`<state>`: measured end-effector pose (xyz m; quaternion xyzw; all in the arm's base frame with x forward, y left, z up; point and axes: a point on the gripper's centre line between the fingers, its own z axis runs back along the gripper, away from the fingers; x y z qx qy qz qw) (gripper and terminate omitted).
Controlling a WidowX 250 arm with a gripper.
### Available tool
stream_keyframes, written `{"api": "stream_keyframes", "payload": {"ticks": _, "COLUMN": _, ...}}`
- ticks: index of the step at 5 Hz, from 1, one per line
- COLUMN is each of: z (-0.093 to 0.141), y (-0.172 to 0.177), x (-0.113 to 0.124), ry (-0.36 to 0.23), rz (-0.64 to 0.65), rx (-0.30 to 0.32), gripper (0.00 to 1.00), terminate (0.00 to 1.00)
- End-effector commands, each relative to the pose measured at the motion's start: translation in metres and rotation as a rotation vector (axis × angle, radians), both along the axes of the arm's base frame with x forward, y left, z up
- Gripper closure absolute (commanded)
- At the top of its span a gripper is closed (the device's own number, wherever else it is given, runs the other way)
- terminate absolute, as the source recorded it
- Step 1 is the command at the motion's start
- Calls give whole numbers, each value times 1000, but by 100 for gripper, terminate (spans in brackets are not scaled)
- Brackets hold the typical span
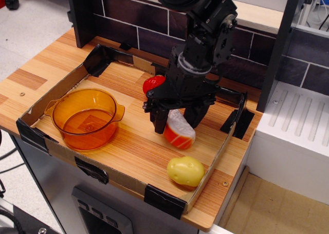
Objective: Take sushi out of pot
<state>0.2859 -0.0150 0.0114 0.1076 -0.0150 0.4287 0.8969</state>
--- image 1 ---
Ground salmon sushi toy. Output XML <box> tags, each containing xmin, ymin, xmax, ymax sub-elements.
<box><xmin>163</xmin><ymin>109</ymin><xmax>196</xmax><ymax>149</ymax></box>

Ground orange transparent plastic pot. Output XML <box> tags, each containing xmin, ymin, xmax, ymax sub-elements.
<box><xmin>44</xmin><ymin>88</ymin><xmax>125</xmax><ymax>151</ymax></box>

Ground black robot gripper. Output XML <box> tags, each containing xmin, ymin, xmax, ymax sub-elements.
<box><xmin>143</xmin><ymin>62</ymin><xmax>220</xmax><ymax>134</ymax></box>

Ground dark grey vertical post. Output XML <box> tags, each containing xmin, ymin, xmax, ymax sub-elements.
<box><xmin>257</xmin><ymin>0</ymin><xmax>299</xmax><ymax>113</ymax></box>

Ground cardboard fence with black tape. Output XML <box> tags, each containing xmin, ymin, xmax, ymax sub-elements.
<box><xmin>16</xmin><ymin>47</ymin><xmax>262</xmax><ymax>228</ymax></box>

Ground yellow toy potato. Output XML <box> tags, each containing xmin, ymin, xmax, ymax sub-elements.
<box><xmin>167</xmin><ymin>156</ymin><xmax>205</xmax><ymax>187</ymax></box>

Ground black caster wheel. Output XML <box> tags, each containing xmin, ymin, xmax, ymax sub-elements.
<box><xmin>5</xmin><ymin>0</ymin><xmax>20</xmax><ymax>10</ymax></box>

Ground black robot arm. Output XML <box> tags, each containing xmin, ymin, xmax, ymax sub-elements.
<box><xmin>143</xmin><ymin>0</ymin><xmax>237</xmax><ymax>134</ymax></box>

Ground white toy sink drainboard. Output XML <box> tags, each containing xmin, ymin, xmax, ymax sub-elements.
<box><xmin>247</xmin><ymin>82</ymin><xmax>328</xmax><ymax>204</ymax></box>

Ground red toy strawberry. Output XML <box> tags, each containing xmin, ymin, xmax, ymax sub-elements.
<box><xmin>142</xmin><ymin>75</ymin><xmax>166</xmax><ymax>94</ymax></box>

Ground grey oven control panel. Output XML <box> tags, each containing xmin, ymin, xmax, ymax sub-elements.
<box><xmin>71</xmin><ymin>187</ymin><xmax>134</xmax><ymax>233</ymax></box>

